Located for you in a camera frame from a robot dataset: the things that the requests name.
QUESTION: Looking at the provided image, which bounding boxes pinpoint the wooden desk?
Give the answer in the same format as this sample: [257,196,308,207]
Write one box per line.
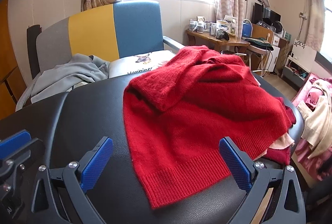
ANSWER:
[186,29,251,55]

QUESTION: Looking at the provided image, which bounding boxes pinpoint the black monitor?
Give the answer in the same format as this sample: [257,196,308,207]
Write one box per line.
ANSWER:
[252,2,282,25]

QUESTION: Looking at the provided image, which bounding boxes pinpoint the white deer print pillow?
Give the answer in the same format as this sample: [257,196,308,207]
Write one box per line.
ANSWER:
[108,51,175,78]

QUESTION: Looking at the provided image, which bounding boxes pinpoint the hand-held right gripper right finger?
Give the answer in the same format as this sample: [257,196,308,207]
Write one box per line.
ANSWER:
[218,136,304,224]

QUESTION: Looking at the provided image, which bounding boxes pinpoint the dark red garment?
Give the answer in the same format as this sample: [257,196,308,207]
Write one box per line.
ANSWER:
[265,98,297,166]

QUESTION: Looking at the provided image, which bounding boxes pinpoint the orange wooden wardrobe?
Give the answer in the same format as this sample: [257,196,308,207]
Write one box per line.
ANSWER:
[0,0,27,121]

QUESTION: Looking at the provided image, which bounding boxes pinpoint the brown wooden board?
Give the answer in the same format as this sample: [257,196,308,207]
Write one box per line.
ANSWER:
[251,23,275,44]

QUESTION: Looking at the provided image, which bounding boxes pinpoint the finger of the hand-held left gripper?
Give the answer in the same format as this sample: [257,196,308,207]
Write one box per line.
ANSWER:
[0,130,45,187]

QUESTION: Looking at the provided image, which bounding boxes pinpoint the blue water container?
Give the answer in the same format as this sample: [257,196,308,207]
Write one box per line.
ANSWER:
[242,20,254,39]

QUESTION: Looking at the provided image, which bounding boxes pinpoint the round metal stool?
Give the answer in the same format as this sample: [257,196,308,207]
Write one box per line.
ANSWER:
[244,44,272,77]

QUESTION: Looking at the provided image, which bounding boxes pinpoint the red knit sweater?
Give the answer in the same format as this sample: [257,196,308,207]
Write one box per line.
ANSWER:
[123,45,296,210]

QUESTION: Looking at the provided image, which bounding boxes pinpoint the beige pink cloth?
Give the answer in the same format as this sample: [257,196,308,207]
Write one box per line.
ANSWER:
[261,133,295,155]

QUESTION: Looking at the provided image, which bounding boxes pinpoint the cream cloth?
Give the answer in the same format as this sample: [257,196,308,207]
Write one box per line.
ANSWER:
[296,79,332,160]

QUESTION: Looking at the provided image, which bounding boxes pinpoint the white labelled box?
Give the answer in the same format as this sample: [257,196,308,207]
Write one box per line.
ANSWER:
[216,16,238,38]

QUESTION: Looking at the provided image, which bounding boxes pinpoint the pink bedding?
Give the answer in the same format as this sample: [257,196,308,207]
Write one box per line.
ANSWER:
[291,73,332,181]

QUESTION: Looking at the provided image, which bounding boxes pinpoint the grey garment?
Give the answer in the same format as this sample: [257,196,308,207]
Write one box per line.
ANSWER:
[31,54,111,104]

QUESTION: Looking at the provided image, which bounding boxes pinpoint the dark green cloth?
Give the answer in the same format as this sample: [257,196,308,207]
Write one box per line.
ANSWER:
[244,37,273,49]

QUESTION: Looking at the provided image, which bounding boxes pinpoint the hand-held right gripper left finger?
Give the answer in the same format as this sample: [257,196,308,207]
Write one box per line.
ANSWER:
[31,136,114,224]

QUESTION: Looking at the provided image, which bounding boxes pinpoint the white flower print cabinet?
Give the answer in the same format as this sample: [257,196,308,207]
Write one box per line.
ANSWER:
[281,38,317,89]

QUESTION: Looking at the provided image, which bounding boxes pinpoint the grey yellow blue sofa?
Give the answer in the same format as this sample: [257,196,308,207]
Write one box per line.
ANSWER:
[16,0,187,111]

